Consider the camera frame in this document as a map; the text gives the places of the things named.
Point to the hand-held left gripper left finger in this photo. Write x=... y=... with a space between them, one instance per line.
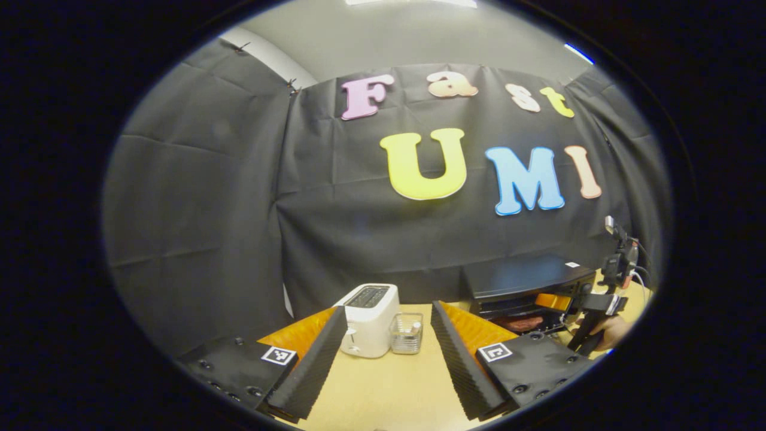
x=311 y=371

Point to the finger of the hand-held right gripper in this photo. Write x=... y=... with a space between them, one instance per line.
x=553 y=301

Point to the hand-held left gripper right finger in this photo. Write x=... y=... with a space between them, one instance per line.
x=464 y=371

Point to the red meat slice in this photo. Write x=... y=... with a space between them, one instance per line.
x=525 y=324

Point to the black electric oven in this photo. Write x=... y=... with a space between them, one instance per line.
x=520 y=275

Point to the clear glass container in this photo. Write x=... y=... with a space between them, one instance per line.
x=407 y=335

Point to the white toaster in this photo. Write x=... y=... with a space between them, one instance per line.
x=368 y=323

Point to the black backdrop cloth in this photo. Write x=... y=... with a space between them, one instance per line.
x=209 y=209

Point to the large ceiling light panel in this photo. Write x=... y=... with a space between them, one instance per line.
x=413 y=2

